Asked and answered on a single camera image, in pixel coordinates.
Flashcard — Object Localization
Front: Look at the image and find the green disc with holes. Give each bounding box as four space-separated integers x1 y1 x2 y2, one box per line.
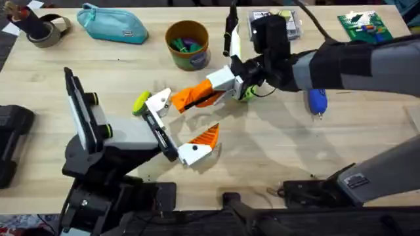
240 84 258 103

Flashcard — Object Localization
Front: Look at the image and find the left wrist black upright plate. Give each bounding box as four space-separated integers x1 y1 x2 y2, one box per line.
63 66 98 153

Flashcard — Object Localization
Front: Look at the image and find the clear plastic box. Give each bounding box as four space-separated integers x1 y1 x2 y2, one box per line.
246 9 303 41

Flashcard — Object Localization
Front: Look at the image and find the teal zip bag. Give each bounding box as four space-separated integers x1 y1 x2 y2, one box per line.
76 3 150 45

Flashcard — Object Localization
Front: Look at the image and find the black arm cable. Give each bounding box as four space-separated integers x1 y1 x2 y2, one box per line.
291 0 339 43

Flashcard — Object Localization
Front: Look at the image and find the black rail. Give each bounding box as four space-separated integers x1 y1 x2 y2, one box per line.
124 206 420 236

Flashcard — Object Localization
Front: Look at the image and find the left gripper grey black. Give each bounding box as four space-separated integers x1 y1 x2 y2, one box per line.
83 87 221 171

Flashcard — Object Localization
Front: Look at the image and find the wrist black upright plate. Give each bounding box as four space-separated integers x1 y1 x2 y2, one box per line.
63 66 98 153
222 0 243 60

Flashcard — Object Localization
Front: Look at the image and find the orange tub with toys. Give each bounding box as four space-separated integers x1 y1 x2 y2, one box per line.
165 20 211 72

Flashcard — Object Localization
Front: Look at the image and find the black stand post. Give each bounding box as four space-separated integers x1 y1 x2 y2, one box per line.
222 191 296 236

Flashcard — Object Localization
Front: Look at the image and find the green board with blocks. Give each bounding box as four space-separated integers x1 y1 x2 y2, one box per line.
337 10 394 45

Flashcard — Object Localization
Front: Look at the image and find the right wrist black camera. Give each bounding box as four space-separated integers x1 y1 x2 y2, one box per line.
250 14 292 55

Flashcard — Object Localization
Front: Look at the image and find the black holder with tools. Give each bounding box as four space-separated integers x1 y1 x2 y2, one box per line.
3 1 51 41

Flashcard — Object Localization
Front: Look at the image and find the black box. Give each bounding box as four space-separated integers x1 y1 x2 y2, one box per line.
0 104 35 189

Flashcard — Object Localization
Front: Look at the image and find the right wrist black upright plate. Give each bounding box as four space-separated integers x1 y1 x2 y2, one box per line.
222 0 243 60

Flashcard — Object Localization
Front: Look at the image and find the olive tape roll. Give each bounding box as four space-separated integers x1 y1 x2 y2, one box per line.
26 13 72 49

